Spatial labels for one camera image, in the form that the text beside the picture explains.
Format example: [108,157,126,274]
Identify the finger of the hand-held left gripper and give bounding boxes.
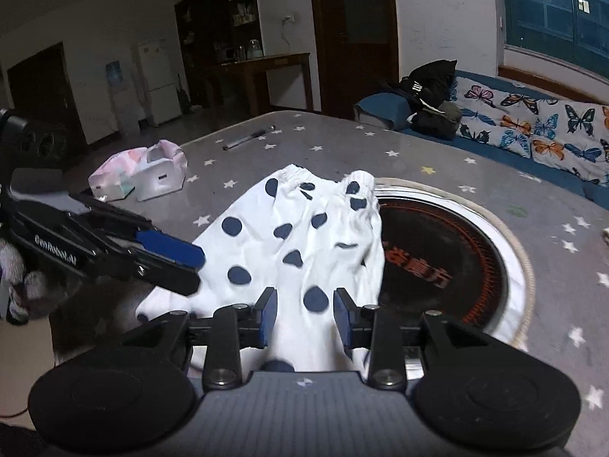
[71,195,206,268]
[88,240,201,297]

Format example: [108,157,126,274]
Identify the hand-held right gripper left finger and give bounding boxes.
[121,288,278,391]

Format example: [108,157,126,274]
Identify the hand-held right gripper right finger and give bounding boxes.
[333,288,493,390]

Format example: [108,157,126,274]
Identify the white navy-dotted pants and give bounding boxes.
[136,164,385,377]

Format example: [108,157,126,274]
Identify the person's left hand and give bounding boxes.
[0,240,53,324]

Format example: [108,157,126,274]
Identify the white open box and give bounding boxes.
[134,156,187,202]

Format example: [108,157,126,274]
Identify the pink tissue pack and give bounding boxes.
[88,139,188,201]

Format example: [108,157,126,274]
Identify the round induction cooktop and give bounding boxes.
[366,178,536,377]

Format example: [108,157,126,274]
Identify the pen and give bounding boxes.
[223,125,277,152]

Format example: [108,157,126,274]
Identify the water dispenser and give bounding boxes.
[105,59,143,127]

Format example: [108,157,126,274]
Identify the white refrigerator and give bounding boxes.
[137,39,182,128]

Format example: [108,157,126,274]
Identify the wooden desk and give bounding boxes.
[204,52,316,117]

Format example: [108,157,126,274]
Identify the blue sofa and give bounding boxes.
[353,70,609,213]

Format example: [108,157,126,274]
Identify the olive green garment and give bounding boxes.
[410,101,464,142]

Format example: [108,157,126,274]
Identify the dark wooden shelf cabinet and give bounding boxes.
[174,0,261,108]

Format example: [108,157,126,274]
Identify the black bag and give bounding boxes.
[381,58,458,120]

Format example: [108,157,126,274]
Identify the butterfly print cushion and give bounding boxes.
[447,76,609,186]

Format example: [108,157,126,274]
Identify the brown wooden door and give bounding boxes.
[307,0,400,120]

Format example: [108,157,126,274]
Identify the dark window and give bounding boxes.
[497,0,609,79]

